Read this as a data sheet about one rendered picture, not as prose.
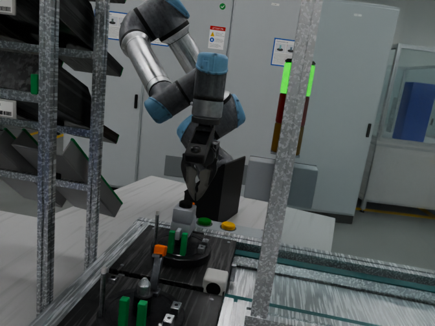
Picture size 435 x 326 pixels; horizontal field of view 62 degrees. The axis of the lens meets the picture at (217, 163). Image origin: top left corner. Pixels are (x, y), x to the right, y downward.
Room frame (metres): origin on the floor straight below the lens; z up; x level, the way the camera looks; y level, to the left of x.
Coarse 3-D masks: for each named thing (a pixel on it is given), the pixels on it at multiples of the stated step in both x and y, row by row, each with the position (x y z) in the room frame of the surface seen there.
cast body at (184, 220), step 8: (184, 200) 0.77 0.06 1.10; (176, 208) 0.74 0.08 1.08; (184, 208) 0.75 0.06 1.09; (192, 208) 0.75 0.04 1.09; (176, 216) 0.74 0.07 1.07; (184, 216) 0.73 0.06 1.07; (192, 216) 0.74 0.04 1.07; (176, 224) 0.73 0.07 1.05; (184, 224) 0.73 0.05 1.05; (192, 224) 0.75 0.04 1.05; (176, 232) 0.71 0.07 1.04
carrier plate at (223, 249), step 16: (144, 240) 0.80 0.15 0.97; (224, 240) 0.86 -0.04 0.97; (128, 256) 0.71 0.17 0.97; (144, 256) 0.72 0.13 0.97; (224, 256) 0.77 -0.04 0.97; (112, 272) 0.66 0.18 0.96; (128, 272) 0.65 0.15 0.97; (144, 272) 0.66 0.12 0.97; (176, 272) 0.67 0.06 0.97; (192, 272) 0.68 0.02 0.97; (192, 288) 0.64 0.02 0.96
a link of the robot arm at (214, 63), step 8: (200, 56) 0.87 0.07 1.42; (208, 56) 0.86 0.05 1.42; (216, 56) 0.86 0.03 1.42; (224, 56) 0.87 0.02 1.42; (200, 64) 0.86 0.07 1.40; (208, 64) 0.85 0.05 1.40; (216, 64) 0.86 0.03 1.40; (224, 64) 0.87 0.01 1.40; (200, 72) 0.86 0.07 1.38; (208, 72) 0.85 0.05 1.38; (216, 72) 0.85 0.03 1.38; (224, 72) 0.87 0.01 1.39; (200, 80) 0.86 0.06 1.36; (208, 80) 0.85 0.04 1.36; (216, 80) 0.86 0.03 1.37; (224, 80) 0.87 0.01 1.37; (200, 88) 0.86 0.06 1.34; (208, 88) 0.85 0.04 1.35; (216, 88) 0.86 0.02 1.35; (224, 88) 0.88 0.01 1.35; (200, 96) 0.86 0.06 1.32; (208, 96) 0.85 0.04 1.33; (216, 96) 0.86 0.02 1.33
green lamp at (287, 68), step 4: (284, 64) 0.62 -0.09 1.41; (288, 64) 0.61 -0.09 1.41; (284, 68) 0.62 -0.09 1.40; (288, 68) 0.61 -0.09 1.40; (284, 72) 0.61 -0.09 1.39; (288, 72) 0.60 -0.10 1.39; (284, 76) 0.61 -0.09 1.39; (288, 76) 0.60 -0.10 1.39; (284, 80) 0.61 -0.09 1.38; (284, 84) 0.61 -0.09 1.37; (284, 88) 0.61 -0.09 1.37; (284, 92) 0.61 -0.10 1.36
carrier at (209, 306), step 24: (96, 288) 0.58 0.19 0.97; (120, 288) 0.59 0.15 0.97; (144, 288) 0.50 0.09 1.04; (168, 288) 0.61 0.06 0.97; (72, 312) 0.51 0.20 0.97; (96, 312) 0.52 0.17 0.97; (120, 312) 0.46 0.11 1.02; (144, 312) 0.46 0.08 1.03; (168, 312) 0.52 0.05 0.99; (192, 312) 0.55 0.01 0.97; (216, 312) 0.56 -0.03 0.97
